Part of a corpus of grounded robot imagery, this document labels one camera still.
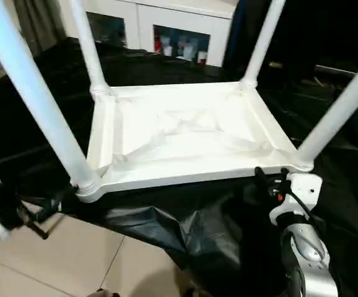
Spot white table top frame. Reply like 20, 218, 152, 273
75, 80, 316, 204

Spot white plastic table leg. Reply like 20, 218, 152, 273
294, 46, 358, 171
238, 0, 286, 88
0, 0, 102, 197
69, 0, 111, 95

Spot black work mat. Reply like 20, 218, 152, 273
0, 37, 358, 296

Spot grey curtain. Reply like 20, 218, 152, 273
12, 0, 65, 53

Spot white glass-door cabinet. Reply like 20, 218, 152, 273
58, 0, 238, 67

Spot black metal rail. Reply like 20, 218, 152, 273
315, 64, 358, 80

